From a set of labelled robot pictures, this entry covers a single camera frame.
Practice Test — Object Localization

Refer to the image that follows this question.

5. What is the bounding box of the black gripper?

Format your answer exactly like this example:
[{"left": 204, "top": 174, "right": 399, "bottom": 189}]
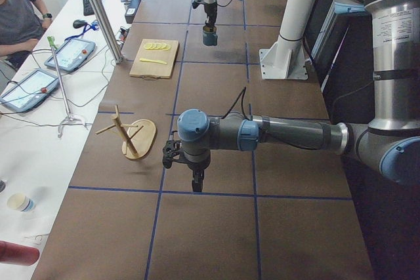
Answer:
[
  {"left": 204, "top": 2, "right": 217, "bottom": 28},
  {"left": 188, "top": 163, "right": 205, "bottom": 192}
]

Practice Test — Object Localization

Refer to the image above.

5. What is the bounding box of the dark green mug yellow inside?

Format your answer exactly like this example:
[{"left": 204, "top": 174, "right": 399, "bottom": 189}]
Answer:
[{"left": 203, "top": 25, "right": 218, "bottom": 47}]

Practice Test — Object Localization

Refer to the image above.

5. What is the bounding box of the wooden cup storage rack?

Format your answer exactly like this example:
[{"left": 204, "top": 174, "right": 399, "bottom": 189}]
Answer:
[{"left": 95, "top": 105, "right": 157, "bottom": 161}]

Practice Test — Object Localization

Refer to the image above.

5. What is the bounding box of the paper cup blue band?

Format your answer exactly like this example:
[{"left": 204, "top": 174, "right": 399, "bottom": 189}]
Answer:
[{"left": 7, "top": 193, "right": 35, "bottom": 212}]

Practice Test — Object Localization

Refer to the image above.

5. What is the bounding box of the yellow plastic knife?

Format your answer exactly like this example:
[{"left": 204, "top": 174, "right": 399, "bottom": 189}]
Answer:
[{"left": 138, "top": 58, "right": 167, "bottom": 65}]

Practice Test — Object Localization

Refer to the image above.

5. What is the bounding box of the black power adapter box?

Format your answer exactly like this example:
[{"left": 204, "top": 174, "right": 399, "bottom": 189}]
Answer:
[{"left": 124, "top": 0, "right": 141, "bottom": 24}]

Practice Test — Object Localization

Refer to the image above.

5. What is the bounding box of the black keyboard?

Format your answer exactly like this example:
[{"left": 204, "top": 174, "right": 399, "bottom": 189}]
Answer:
[{"left": 83, "top": 0, "right": 95, "bottom": 16}]

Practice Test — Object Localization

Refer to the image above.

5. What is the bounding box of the black computer mouse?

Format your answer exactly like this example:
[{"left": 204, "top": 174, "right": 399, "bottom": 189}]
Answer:
[{"left": 72, "top": 20, "right": 87, "bottom": 29}]

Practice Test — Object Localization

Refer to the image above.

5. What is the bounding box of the metal stand green clip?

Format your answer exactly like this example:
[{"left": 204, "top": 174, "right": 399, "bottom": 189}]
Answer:
[{"left": 47, "top": 36, "right": 87, "bottom": 138}]

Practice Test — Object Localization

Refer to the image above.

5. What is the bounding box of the far teach pendant tablet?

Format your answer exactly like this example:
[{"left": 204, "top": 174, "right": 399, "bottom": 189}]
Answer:
[{"left": 56, "top": 38, "right": 96, "bottom": 72}]

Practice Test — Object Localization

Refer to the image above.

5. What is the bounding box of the teach pendant tablet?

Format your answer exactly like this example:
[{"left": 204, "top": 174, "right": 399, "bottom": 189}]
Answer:
[
  {"left": 1, "top": 69, "right": 58, "bottom": 113},
  {"left": 56, "top": 38, "right": 96, "bottom": 72}
]

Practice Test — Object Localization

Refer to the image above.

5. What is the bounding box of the seated person grey shirt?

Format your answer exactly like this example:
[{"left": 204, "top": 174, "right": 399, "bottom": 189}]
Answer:
[{"left": 1, "top": 0, "right": 53, "bottom": 70}]

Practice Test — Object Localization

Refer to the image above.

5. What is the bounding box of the near teach pendant tablet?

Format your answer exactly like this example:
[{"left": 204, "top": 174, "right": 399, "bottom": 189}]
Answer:
[{"left": 1, "top": 69, "right": 58, "bottom": 113}]

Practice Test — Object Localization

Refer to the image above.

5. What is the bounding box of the red cylinder bottle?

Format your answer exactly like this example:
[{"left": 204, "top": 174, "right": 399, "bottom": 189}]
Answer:
[{"left": 1, "top": 241, "right": 40, "bottom": 266}]

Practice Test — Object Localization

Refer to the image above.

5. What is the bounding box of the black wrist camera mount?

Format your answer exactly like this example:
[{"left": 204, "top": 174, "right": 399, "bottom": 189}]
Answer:
[{"left": 162, "top": 130, "right": 185, "bottom": 169}]

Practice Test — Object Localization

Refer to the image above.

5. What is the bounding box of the bamboo cutting board metal handle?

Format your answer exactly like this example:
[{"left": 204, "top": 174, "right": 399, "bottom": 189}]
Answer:
[{"left": 129, "top": 39, "right": 179, "bottom": 79}]

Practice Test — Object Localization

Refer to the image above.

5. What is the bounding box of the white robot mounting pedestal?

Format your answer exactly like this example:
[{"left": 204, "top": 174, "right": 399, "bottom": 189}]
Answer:
[{"left": 259, "top": 0, "right": 315, "bottom": 80}]

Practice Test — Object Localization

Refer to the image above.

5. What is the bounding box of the blue lanyard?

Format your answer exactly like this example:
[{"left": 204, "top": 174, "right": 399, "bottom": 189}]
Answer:
[{"left": 67, "top": 22, "right": 100, "bottom": 41}]

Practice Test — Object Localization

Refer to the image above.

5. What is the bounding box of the aluminium frame post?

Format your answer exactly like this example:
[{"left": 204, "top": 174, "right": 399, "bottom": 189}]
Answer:
[{"left": 89, "top": 0, "right": 123, "bottom": 64}]

